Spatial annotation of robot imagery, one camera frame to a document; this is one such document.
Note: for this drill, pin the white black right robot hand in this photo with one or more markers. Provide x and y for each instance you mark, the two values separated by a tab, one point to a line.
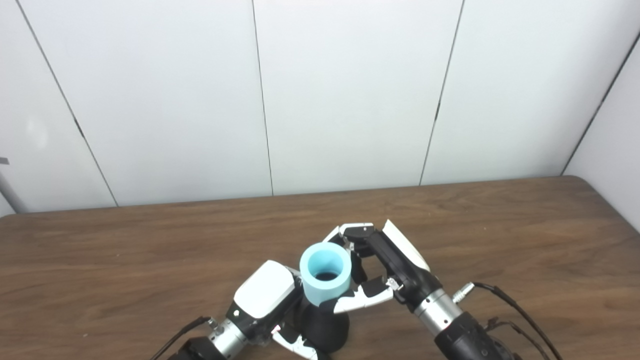
405	270

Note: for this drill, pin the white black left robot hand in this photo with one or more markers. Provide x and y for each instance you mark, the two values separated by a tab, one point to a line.
265	290

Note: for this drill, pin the black funnel-shaped nozzle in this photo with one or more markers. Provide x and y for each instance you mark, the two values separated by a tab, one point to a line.
327	330

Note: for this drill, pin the grey wall corner post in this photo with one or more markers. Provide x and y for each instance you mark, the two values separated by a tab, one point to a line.
11	195

